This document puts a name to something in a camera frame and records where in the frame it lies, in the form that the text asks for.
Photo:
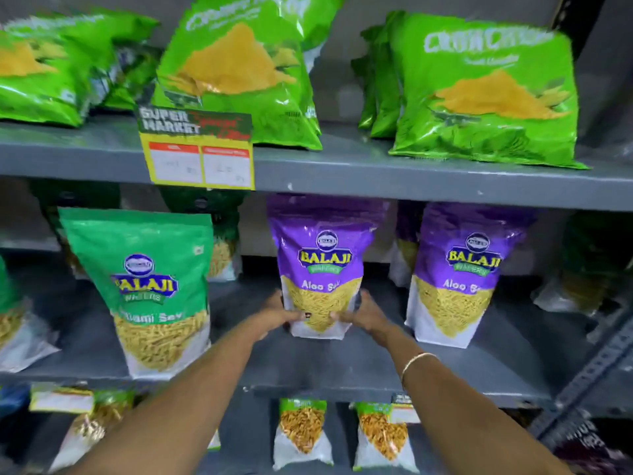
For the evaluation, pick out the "person's left hand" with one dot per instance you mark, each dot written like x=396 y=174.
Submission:
x=271 y=319

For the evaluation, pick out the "person's right hand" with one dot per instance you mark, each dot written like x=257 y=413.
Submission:
x=370 y=319

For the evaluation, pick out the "person's left thumb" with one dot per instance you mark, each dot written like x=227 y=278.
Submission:
x=294 y=316

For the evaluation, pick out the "person's right thumb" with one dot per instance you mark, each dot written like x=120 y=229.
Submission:
x=343 y=316

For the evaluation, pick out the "purple snack pouch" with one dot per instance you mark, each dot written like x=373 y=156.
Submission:
x=465 y=272
x=321 y=262
x=408 y=242

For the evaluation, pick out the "person's left forearm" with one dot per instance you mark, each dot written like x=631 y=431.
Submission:
x=178 y=405

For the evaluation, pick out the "person's right forearm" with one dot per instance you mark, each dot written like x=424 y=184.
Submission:
x=460 y=410

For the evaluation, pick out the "grey metal shelf board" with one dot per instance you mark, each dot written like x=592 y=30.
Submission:
x=395 y=173
x=321 y=361

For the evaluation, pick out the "gold bangle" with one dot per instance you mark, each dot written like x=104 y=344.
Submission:
x=414 y=361

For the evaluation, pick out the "dark green snack pouch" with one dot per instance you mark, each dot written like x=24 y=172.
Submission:
x=588 y=262
x=222 y=232
x=74 y=195

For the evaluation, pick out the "small yellow price label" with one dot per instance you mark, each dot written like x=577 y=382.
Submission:
x=404 y=410
x=62 y=399

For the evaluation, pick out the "clear snack packet green top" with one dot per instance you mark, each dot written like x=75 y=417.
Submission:
x=91 y=425
x=302 y=430
x=383 y=437
x=214 y=441

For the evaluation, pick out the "yellow shelf price label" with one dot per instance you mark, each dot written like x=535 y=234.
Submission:
x=195 y=148

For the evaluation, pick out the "light green chips bag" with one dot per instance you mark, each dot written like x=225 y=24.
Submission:
x=484 y=93
x=324 y=14
x=133 y=76
x=237 y=69
x=44 y=69
x=378 y=84

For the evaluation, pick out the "grey perforated shelf upright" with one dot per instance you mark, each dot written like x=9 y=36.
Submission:
x=588 y=370

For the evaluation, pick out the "dark red snack packet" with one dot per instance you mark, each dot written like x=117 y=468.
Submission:
x=593 y=450

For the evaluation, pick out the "blue snack packet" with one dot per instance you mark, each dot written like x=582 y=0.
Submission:
x=12 y=399

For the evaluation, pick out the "black shelf upright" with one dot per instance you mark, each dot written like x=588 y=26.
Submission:
x=576 y=19

